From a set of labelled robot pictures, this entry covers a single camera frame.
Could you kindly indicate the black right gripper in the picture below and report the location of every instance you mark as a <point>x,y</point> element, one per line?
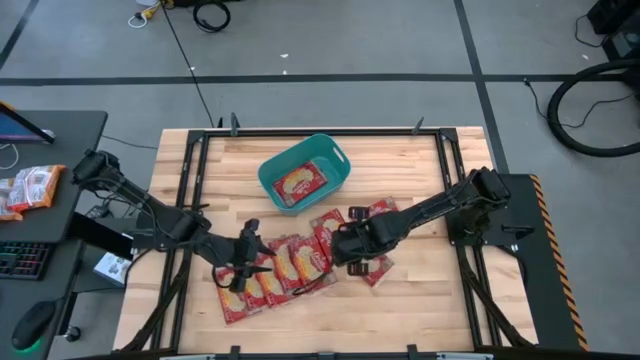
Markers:
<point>365,240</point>

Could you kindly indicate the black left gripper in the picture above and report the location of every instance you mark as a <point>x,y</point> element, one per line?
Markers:
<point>240,252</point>

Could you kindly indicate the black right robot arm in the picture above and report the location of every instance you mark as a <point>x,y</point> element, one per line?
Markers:
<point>450,200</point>

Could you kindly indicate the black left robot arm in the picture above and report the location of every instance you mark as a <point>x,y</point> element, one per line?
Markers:
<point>165,220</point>

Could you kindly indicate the teal plastic basket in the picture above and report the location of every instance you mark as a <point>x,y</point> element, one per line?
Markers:
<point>320,150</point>

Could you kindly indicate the white cardboard box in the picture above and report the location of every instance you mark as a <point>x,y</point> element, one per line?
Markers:
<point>112,267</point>

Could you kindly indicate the black caster wheel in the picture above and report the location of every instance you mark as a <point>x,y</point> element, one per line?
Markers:
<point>74,334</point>

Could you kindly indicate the black desk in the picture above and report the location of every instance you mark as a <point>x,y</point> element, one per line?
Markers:
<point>75,150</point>

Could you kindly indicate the black keyboard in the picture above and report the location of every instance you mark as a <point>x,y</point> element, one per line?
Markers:
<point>25,260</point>

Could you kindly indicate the orange snack bag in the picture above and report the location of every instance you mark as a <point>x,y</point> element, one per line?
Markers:
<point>6,210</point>
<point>35,187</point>

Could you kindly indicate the black computer mouse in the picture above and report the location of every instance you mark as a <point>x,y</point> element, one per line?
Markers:
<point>32,325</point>

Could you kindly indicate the computer monitor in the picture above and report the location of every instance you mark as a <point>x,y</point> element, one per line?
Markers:
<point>15,130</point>

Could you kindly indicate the black equipment case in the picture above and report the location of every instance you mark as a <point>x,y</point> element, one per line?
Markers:
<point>620,20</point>

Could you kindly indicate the black aluminium table frame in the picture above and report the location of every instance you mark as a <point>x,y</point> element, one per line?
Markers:
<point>325,132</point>

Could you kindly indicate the black hazard-striped base plate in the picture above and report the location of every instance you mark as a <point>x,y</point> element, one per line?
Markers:
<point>540,280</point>

